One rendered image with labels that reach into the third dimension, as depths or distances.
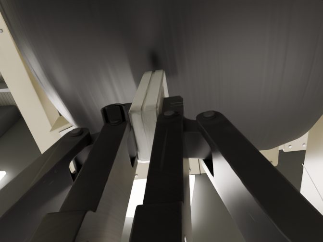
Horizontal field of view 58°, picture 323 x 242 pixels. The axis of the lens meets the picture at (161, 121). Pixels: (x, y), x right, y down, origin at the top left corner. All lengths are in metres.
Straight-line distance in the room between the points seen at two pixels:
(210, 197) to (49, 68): 3.16
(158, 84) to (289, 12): 0.09
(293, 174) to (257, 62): 3.43
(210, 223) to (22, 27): 2.97
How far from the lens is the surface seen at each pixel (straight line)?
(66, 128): 1.03
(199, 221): 3.15
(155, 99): 0.15
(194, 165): 0.89
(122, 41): 0.21
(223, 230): 3.08
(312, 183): 0.73
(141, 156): 0.15
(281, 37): 0.22
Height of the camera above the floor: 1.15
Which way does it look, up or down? 33 degrees up
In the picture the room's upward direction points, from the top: 169 degrees clockwise
